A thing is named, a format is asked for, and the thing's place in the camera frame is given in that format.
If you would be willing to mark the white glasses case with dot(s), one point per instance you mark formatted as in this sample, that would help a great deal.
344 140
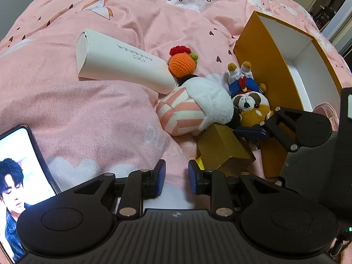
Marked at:
101 57

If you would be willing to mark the pink patterned duvet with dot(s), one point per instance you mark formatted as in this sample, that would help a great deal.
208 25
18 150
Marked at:
86 128

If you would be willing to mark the orange cardboard box white inside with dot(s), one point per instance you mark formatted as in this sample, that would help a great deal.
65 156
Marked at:
290 62

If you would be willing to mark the smartphone with lit screen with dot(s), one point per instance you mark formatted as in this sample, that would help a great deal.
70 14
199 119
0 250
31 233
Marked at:
25 181

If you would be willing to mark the orange crochet fruit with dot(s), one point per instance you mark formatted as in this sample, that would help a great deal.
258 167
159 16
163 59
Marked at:
182 61

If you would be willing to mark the gold cardboard box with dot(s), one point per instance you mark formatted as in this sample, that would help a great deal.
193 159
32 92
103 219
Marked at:
221 150

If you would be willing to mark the pink wallet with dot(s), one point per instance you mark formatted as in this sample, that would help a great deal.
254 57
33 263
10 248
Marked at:
328 111

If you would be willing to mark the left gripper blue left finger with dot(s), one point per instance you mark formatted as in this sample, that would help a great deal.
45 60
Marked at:
158 177

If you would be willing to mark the white striped plush toy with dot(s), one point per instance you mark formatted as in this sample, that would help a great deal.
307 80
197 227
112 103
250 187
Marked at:
194 106

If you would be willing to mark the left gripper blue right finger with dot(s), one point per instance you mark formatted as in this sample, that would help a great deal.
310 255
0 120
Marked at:
195 176

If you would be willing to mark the red panda plush toy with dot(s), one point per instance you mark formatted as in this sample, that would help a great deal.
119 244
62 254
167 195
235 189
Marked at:
251 105

